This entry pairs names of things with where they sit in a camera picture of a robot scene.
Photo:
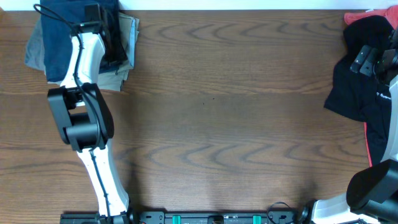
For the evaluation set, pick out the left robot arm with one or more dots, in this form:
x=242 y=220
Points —
x=82 y=116

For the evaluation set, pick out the red garment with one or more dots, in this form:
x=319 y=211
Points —
x=390 y=14

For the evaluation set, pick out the navy blue cloth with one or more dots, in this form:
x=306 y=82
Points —
x=56 y=34

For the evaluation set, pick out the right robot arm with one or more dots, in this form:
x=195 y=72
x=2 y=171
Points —
x=371 y=196

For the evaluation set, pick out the folded khaki trousers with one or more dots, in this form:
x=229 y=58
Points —
x=124 y=71

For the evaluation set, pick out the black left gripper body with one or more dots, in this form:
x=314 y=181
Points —
x=119 y=51

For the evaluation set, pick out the folded grey garment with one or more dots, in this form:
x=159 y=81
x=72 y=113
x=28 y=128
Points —
x=34 y=50

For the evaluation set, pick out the black t-shirt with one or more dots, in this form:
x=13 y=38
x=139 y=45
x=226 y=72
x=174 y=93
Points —
x=360 y=97

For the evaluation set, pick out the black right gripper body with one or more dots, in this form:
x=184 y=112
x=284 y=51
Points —
x=369 y=58

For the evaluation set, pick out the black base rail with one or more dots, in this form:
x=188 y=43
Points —
x=278 y=216

